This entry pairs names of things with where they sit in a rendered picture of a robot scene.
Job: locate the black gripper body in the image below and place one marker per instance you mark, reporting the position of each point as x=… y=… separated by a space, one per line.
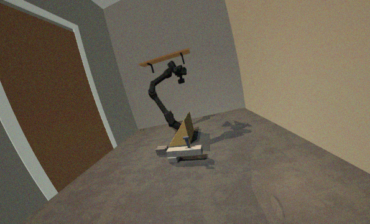
x=181 y=80

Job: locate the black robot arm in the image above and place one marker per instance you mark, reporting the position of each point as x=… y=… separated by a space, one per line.
x=153 y=94

